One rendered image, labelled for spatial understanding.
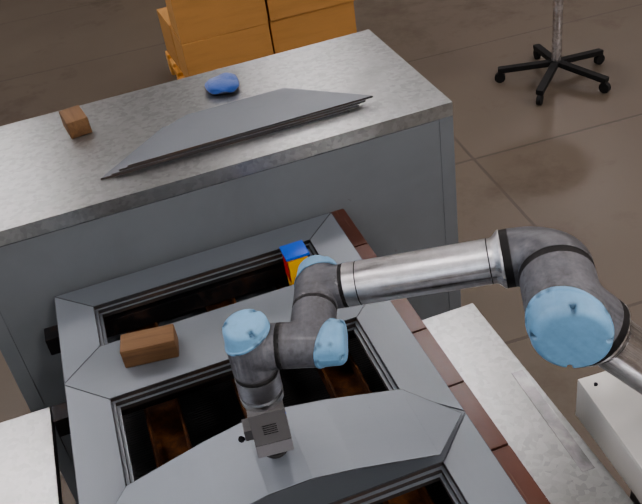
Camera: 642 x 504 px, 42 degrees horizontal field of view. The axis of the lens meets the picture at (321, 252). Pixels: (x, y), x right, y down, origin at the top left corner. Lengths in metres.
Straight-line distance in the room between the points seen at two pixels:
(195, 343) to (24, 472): 0.45
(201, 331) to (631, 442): 0.94
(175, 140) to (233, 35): 2.56
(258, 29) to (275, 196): 2.67
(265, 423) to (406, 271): 0.34
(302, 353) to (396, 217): 1.10
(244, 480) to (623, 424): 0.74
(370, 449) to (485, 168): 2.58
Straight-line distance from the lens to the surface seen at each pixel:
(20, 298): 2.21
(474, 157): 4.04
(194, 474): 1.56
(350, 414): 1.58
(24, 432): 1.99
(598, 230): 3.55
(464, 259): 1.34
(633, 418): 1.75
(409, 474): 1.56
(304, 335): 1.29
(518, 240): 1.33
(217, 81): 2.48
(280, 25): 4.82
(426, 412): 1.63
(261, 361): 1.31
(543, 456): 1.80
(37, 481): 1.88
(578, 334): 1.23
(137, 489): 1.61
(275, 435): 1.43
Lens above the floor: 2.07
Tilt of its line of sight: 36 degrees down
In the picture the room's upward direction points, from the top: 9 degrees counter-clockwise
